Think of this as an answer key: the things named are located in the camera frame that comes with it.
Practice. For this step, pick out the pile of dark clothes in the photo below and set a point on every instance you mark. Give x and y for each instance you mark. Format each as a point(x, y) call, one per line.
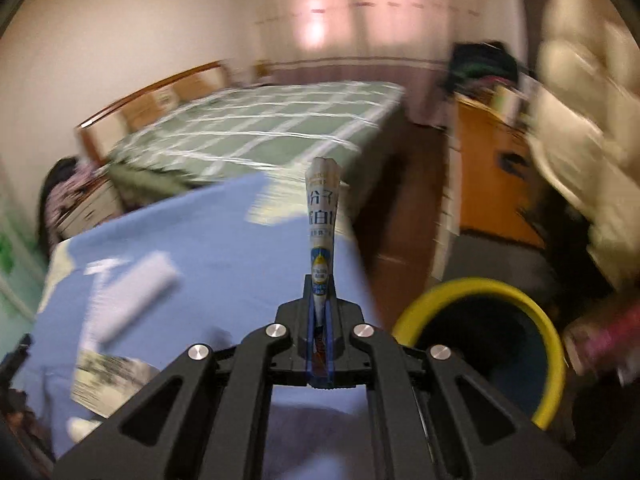
point(482, 65)

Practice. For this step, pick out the yellow-rimmed waste bin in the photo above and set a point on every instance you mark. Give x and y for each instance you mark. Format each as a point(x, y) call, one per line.
point(500, 291)

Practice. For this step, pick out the pink curtain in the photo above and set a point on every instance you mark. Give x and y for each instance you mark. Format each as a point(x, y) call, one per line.
point(350, 35)

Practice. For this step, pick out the white foam net sleeve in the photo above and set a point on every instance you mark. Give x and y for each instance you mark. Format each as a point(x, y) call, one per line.
point(135, 295)

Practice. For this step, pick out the pile of mixed clothes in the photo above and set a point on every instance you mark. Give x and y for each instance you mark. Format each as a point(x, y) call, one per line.
point(62, 195)

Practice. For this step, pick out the wooden desk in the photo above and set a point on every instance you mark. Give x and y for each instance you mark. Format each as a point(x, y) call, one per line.
point(492, 175)

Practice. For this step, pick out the cream puffer jacket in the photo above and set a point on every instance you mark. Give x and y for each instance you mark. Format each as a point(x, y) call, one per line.
point(590, 110)

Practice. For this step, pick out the blue printed table cloth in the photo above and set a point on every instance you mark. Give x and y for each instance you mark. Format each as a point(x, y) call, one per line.
point(225, 240)

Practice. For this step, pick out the wooden bed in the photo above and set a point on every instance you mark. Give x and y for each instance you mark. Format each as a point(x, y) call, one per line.
point(150, 95)

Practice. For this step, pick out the white nightstand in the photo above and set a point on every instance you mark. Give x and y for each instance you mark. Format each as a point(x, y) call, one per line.
point(90, 210)

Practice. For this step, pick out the white toothpaste tube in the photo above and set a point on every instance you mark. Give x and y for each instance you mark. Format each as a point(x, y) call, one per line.
point(322, 220)

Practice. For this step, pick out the frosted glass sliding door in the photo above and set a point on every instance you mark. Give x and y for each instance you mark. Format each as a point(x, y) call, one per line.
point(17, 250)

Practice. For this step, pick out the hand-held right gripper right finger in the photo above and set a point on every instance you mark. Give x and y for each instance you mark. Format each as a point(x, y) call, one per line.
point(346, 325)

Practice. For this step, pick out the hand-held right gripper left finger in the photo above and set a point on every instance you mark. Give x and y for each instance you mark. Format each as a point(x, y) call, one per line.
point(297, 325)

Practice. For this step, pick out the bed with green plaid duvet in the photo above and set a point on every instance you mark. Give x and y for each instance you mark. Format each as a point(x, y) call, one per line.
point(260, 125)

